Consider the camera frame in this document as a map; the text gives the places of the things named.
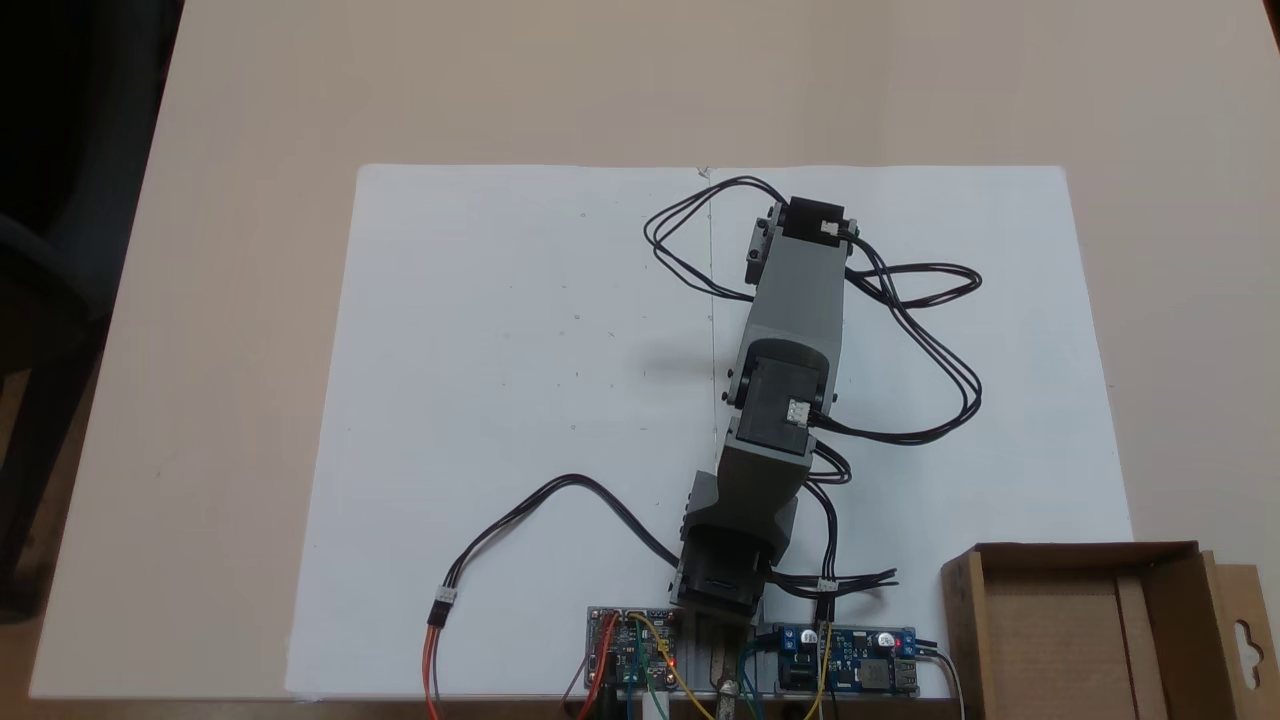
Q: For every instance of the grey printed robot arm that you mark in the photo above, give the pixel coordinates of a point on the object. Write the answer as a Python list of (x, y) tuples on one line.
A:
[(790, 310)]

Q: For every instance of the white paper sheet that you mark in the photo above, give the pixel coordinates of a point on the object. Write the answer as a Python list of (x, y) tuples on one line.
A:
[(1020, 480), (500, 350)]

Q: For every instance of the motor driver circuit board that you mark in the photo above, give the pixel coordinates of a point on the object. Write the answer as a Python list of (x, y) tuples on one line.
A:
[(630, 650)]

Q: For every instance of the blue power converter board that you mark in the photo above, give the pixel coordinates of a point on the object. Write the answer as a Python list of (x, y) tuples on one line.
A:
[(850, 660)]

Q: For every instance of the brown cardboard box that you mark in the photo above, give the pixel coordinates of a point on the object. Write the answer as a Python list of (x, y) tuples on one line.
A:
[(1060, 640)]

